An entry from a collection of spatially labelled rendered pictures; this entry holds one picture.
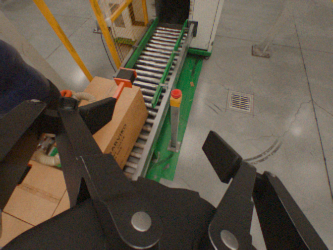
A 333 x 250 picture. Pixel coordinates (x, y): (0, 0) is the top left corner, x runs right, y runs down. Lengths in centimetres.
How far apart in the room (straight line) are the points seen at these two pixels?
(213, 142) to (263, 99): 244
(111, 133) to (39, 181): 87
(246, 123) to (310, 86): 139
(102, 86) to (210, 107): 153
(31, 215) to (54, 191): 21
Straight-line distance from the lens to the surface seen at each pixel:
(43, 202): 156
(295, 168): 230
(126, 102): 104
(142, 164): 119
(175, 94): 91
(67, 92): 86
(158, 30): 256
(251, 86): 270
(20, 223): 165
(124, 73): 78
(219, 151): 16
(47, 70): 200
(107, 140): 93
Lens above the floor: 174
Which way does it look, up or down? 62 degrees down
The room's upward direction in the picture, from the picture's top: 4 degrees counter-clockwise
